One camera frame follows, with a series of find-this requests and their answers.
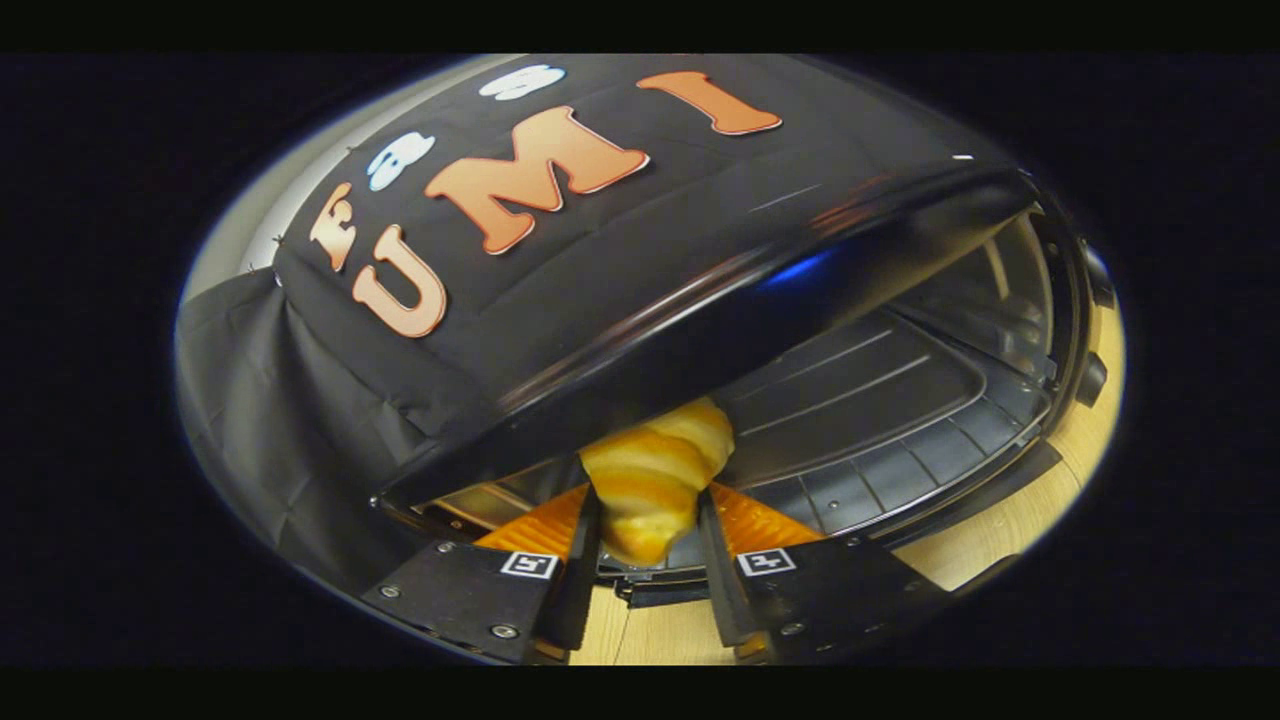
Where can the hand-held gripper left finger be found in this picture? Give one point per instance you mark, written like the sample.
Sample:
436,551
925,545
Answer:
582,580

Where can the golden croissant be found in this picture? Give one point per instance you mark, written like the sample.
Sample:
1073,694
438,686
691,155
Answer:
650,480

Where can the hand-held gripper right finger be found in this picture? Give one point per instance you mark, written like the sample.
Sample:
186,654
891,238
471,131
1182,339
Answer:
722,590

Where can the black toaster oven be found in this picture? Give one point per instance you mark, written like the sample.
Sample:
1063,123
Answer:
700,330

